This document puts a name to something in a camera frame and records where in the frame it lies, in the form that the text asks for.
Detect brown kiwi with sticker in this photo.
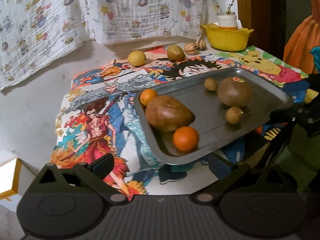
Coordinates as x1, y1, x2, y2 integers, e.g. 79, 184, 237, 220
217, 76, 253, 108

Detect peach in yellow bowl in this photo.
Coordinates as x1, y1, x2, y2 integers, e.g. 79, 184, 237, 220
208, 23, 218, 28

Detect white cartoon blanket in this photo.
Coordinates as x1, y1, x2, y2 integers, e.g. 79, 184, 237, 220
1, 0, 89, 89
80, 0, 206, 45

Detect brown pear-shaped fruit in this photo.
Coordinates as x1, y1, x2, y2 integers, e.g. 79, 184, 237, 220
145, 95, 195, 132

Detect metal baking tray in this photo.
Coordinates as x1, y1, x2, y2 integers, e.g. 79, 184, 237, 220
134, 68, 293, 165

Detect yellow plastic bowl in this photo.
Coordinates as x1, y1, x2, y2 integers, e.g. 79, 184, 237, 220
201, 24, 254, 52

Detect white cartoon blanket right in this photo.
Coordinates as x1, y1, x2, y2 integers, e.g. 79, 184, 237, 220
80, 0, 206, 45

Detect striped melon fruit left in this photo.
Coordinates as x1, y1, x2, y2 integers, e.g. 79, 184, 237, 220
183, 42, 199, 55

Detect small orange tangerine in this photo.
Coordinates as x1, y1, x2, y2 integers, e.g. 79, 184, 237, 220
172, 126, 200, 152
139, 88, 158, 106

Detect yellow lemon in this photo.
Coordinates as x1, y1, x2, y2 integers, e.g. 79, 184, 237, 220
127, 50, 146, 67

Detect white box yellow edge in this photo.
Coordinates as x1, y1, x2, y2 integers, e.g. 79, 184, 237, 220
0, 158, 22, 201

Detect white and orange jar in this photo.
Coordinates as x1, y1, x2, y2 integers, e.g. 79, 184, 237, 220
217, 12, 238, 30

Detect small brown round fruit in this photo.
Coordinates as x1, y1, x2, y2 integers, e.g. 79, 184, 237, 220
225, 107, 244, 125

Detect green-yellow oval fruit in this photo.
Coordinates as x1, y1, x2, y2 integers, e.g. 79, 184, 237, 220
167, 44, 185, 61

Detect white cartoon blanket left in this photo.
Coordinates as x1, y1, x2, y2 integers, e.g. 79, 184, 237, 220
1, 0, 89, 89

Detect yellow flower twig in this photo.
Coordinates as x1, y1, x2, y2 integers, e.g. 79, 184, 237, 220
214, 0, 235, 15

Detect colourful anime poster mat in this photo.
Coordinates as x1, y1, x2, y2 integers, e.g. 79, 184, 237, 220
50, 46, 307, 198

